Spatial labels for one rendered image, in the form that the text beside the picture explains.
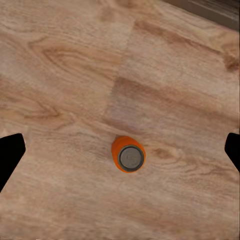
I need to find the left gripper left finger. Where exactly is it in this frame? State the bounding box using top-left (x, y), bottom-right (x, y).
top-left (0, 133), bottom-right (26, 192)

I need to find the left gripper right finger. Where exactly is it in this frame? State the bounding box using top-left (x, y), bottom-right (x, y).
top-left (224, 132), bottom-right (240, 172)

